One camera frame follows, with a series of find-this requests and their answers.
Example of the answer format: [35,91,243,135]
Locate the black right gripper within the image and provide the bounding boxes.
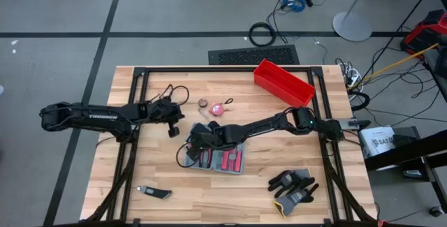
[184,122,246,162]

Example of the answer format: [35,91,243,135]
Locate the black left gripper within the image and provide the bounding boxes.
[149,97,186,139]

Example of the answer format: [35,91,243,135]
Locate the grey plastic tool case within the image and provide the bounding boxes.
[183,122,246,176]

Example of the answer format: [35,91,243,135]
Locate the pink tape measure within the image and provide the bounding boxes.
[208,97,234,117]

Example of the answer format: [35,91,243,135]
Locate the pink screwdriver bit holder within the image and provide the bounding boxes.
[230,149,244,173]

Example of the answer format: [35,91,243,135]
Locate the red plastic bin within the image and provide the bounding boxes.
[253,58,316,111]

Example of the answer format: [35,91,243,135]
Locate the clear safety glasses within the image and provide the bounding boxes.
[148,83,175,103]

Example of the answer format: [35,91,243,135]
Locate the black utility knife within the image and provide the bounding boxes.
[136,184,173,200]

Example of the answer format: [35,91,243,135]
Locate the grey black work glove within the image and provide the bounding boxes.
[267,168,312,199]

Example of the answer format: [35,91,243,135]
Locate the white power strip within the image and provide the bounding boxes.
[344,66,365,93]

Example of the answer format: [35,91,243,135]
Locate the white printed booklet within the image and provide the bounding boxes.
[359,126,397,159]

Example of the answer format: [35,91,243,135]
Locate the black metal stand beam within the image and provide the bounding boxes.
[362,129,447,173]

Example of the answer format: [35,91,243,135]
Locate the black caster wheel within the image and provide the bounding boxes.
[428,205,446,219]

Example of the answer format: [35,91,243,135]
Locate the red black floor machine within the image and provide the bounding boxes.
[399,8,447,59]

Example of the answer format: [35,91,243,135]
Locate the coiled black cable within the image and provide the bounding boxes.
[248,22,277,47]

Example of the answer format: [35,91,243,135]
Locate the coiled blue cable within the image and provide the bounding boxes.
[280,0,309,14]

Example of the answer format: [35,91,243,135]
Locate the thick black cable loop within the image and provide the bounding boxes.
[349,90,371,112]

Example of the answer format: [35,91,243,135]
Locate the white round pedestal stand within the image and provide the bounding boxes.
[331,0,420,43]

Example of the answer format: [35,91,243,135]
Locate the yellow cable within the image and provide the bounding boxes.
[346,43,439,91]

